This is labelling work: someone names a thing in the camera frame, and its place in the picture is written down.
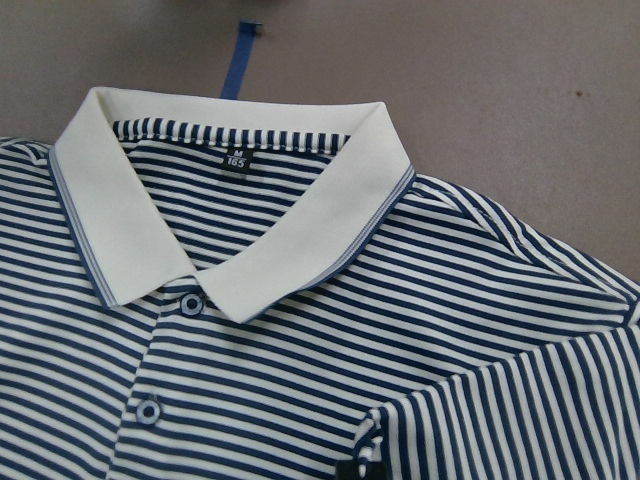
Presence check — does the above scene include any blue white striped polo shirt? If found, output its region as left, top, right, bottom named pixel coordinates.
left=1, top=87, right=639, bottom=479

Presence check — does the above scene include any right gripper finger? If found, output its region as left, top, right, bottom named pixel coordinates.
left=335, top=459, right=388, bottom=480

